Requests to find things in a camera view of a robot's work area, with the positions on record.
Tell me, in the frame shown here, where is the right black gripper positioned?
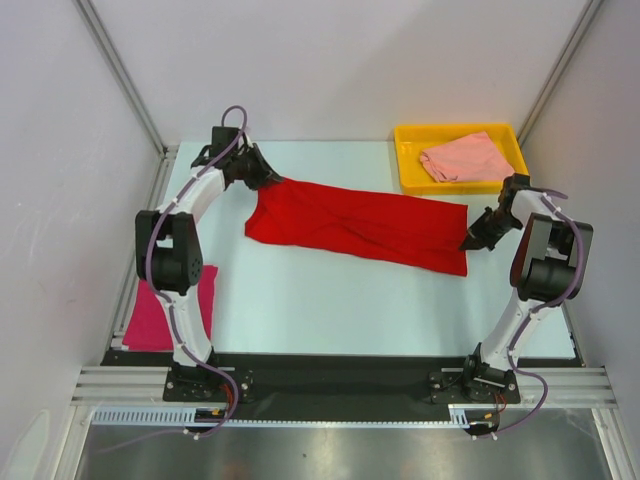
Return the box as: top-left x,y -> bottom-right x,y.
459,206 -> 523,251

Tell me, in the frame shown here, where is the red t shirt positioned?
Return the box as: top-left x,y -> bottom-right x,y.
245,179 -> 468,277

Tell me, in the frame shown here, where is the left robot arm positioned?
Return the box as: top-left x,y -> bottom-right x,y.
135,126 -> 284,400

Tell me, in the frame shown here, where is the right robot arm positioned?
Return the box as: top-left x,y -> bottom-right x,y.
459,174 -> 594,401

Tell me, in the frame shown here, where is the pink t shirt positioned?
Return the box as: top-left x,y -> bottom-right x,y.
419,132 -> 515,183

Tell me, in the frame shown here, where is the yellow plastic bin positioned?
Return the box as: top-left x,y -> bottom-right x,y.
393,123 -> 529,195

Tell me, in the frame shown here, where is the folded magenta t shirt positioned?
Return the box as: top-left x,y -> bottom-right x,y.
123,265 -> 218,352

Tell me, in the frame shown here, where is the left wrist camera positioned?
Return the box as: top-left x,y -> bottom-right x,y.
239,132 -> 253,148

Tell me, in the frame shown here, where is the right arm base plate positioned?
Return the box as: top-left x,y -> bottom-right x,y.
427,368 -> 521,405

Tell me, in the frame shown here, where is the right cable duct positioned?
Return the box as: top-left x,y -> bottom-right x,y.
448,404 -> 500,428

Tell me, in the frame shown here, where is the cable duct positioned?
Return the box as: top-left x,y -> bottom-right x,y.
92,406 -> 227,427
448,404 -> 500,428

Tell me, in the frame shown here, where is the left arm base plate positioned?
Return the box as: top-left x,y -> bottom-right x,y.
162,356 -> 254,403

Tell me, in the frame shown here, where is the right aluminium corner post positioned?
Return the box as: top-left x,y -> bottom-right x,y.
517,0 -> 607,147

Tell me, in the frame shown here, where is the aluminium corner post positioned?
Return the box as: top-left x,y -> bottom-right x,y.
517,0 -> 607,147
69,0 -> 169,156

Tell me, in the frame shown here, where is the left aluminium corner post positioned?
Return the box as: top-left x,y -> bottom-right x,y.
69,0 -> 169,156

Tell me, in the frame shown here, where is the aluminium frame rail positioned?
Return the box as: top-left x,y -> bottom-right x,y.
71,366 -> 617,409

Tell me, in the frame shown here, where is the left cable duct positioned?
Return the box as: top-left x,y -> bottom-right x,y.
92,406 -> 227,427

